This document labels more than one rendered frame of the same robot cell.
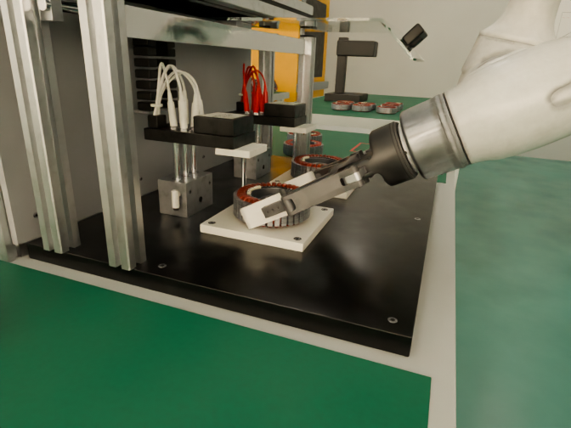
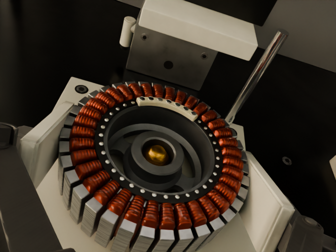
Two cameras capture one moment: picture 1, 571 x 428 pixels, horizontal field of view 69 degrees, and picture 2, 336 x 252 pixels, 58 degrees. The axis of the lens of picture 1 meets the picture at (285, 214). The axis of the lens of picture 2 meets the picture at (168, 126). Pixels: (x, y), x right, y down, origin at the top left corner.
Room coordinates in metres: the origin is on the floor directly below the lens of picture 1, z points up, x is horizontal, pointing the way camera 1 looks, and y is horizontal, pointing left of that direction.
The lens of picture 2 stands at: (0.51, -0.08, 0.95)
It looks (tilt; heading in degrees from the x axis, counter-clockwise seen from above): 44 degrees down; 59
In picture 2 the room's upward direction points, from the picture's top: 23 degrees clockwise
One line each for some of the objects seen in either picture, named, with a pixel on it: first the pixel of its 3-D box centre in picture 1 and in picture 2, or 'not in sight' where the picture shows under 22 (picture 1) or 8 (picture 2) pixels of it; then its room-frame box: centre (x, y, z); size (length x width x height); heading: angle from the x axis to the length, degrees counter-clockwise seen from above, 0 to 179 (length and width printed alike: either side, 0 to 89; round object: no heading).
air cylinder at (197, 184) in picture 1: (186, 191); (173, 43); (0.62, 0.16, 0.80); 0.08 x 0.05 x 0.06; 160
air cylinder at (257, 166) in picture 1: (252, 161); not in sight; (0.85, 0.07, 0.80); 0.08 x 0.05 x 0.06; 160
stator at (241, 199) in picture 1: (272, 203); (155, 158); (0.57, 0.02, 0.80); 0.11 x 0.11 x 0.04
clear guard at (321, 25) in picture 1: (333, 41); not in sight; (0.86, -0.08, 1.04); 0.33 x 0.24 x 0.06; 70
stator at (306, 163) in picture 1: (319, 168); not in sight; (0.80, -0.06, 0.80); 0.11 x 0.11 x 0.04
